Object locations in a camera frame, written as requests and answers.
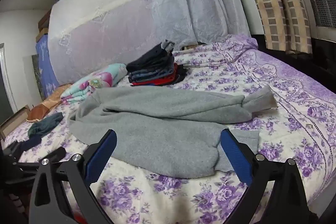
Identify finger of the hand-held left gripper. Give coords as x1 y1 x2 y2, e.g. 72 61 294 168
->
39 147 67 165

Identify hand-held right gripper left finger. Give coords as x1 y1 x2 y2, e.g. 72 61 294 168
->
28 129 118 224

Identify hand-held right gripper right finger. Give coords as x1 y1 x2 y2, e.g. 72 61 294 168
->
220 128 313 224

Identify grey sweat pants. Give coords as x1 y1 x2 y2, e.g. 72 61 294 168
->
69 86 278 179

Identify dark navy cloth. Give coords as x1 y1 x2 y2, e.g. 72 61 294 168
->
8 134 42 159

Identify dark green cloth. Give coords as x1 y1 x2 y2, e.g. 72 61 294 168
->
28 112 64 138

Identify orange pillow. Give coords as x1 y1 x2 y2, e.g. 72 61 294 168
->
27 84 72 123

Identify leaning dark painting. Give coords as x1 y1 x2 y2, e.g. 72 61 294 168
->
31 55 46 101

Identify folded teal pink blanket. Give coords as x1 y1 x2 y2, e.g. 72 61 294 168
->
60 63 128 105

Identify purple floral bed sheet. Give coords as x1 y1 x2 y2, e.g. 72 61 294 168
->
0 34 336 224

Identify blue patterned cloth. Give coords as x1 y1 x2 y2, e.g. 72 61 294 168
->
35 34 60 98

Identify stack of folded clothes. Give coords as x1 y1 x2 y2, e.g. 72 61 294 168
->
126 40 188 86

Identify stacked cardboard boxes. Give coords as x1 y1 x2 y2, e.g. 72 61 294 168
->
38 10 51 41

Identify white lace cover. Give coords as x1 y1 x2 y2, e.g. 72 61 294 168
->
49 0 251 85

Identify beige checked curtain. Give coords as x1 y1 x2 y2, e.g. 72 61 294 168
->
236 0 315 54

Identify white door frame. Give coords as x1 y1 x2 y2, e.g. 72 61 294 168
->
0 43 16 119

